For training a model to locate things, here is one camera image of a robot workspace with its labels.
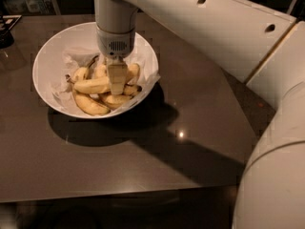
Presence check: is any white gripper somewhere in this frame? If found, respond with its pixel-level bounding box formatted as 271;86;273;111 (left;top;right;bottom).
96;28;135;95

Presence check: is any long yellow banana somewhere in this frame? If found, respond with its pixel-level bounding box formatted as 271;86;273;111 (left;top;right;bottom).
66;63;140;94

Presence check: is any front left yellow banana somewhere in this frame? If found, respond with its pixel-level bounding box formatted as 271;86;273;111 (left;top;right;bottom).
72;90;111;115

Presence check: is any back middle yellow banana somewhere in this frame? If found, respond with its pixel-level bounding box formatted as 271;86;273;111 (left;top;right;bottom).
93;59;107;78

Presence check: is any shelf with bottles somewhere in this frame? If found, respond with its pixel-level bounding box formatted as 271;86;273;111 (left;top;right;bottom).
0;0;60;15

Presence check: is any front middle yellow banana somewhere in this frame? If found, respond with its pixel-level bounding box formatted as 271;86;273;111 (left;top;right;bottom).
99;93;132;110

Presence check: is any back left yellow banana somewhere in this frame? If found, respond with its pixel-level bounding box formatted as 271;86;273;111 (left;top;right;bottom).
71;55;98;82

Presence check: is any dark object on table corner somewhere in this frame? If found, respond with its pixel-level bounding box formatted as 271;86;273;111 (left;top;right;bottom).
0;15;22;49

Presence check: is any white bowl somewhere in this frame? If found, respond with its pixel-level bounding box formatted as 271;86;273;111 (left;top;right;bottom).
32;22;159;119

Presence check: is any small right yellow banana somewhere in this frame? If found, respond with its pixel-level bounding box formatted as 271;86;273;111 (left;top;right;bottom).
123;84;142;96

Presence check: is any white paper liner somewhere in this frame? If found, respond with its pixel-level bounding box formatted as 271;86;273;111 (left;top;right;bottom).
51;45;160;117

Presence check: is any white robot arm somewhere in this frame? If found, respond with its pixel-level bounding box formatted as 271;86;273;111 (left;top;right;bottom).
94;0;305;229

